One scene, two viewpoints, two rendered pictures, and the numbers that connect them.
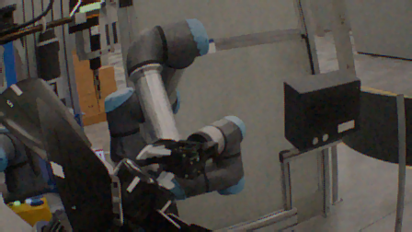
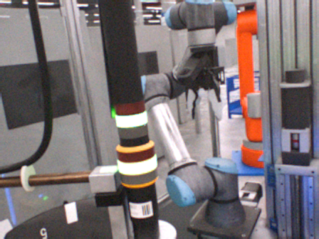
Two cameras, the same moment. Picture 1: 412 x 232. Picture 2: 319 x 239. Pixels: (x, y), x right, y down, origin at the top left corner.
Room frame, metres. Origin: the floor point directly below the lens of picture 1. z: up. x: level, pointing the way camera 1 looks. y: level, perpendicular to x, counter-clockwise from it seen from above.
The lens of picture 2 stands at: (0.81, -0.12, 1.67)
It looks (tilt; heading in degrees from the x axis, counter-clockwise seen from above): 12 degrees down; 60
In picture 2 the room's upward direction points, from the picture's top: 7 degrees counter-clockwise
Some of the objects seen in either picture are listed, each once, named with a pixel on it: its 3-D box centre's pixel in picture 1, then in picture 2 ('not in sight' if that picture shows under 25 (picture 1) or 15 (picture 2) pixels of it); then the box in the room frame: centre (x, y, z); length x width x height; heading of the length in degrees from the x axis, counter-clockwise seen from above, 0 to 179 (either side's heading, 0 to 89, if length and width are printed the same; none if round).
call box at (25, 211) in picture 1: (30, 220); not in sight; (1.21, 0.58, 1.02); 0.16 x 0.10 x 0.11; 107
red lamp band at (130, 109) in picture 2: not in sight; (129, 107); (0.95, 0.19, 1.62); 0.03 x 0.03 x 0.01
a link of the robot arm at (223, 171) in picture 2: (9, 144); (220, 176); (1.52, 0.72, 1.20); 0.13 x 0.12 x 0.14; 173
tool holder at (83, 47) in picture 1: (88, 34); (134, 207); (0.94, 0.20, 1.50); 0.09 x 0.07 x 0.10; 142
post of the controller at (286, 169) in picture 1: (287, 181); not in sight; (1.45, -0.21, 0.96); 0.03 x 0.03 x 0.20; 17
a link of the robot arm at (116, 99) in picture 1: (121, 110); not in sight; (1.77, 0.28, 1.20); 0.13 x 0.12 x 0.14; 111
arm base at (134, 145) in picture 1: (126, 142); not in sight; (1.77, 0.29, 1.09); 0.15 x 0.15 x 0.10
